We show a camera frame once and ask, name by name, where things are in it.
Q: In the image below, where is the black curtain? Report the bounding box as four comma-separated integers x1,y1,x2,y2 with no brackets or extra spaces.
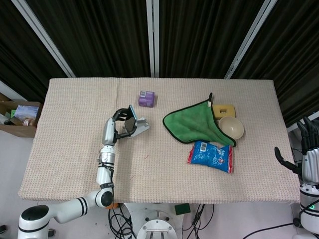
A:
0,0,319,128

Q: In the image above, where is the beige waffle tablecloth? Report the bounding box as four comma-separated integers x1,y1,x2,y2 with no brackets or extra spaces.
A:
17,77,302,205

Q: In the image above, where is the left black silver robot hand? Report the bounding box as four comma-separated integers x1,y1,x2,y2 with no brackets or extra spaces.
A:
102,107,137,147

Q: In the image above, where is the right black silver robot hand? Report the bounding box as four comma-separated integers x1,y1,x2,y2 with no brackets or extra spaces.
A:
274,116,319,185

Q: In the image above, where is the brown cardboard box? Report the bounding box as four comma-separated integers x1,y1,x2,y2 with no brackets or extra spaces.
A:
0,93,42,138

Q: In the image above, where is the dark green block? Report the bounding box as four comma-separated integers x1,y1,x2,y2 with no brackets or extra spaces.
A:
174,203,192,216

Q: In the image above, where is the blue red snack bag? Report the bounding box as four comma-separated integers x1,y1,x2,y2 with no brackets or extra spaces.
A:
187,140,235,175

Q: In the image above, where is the green cloth with black trim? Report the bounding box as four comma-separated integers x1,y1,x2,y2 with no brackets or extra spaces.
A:
162,92,237,148

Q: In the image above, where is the black cable bundle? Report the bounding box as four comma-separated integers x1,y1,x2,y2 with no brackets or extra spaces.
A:
181,203,215,239
107,203,137,239

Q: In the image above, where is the white plastic triangular bracket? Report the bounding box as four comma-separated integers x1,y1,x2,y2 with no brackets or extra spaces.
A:
129,117,151,137

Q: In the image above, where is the white frame post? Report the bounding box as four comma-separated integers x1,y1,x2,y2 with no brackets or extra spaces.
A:
146,0,160,78
224,0,279,80
11,0,76,78

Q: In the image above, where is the yellow sponge block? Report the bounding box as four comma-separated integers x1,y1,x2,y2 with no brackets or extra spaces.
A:
212,104,237,118

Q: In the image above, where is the small purple carton box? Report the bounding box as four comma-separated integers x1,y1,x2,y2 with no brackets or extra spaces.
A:
138,90,156,108

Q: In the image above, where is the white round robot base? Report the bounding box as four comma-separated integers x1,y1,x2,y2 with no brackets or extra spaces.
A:
124,203,185,239

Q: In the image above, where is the beige bowl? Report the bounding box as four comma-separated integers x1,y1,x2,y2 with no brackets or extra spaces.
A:
218,116,245,140

